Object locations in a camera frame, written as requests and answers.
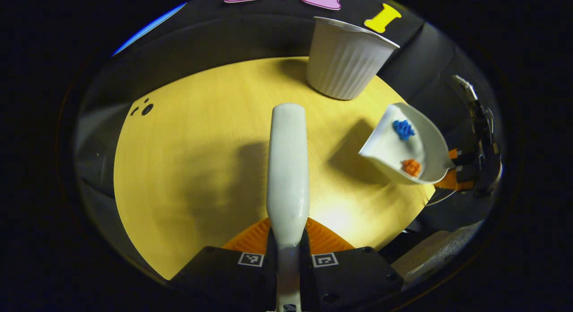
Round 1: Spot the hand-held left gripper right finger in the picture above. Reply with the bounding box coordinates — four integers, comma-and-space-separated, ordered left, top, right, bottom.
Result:
300, 218, 404, 312

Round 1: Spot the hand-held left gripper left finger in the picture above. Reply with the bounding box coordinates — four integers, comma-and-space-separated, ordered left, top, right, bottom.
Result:
171, 218, 277, 312

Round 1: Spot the orange paper trash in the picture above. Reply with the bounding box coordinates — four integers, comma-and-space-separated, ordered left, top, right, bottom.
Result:
402, 159, 422, 177

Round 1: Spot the grey plastic dustpan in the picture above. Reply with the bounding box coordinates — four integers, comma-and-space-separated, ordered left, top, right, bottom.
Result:
359, 102, 455, 186

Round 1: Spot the blue paper trash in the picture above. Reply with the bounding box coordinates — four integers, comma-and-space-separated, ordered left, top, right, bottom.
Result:
393, 120, 415, 141

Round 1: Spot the small grey broom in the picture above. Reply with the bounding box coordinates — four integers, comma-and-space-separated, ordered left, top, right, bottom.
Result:
266, 103, 311, 312

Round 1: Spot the white ribbed garbage bin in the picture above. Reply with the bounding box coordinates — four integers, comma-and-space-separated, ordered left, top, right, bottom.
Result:
306, 17, 401, 101

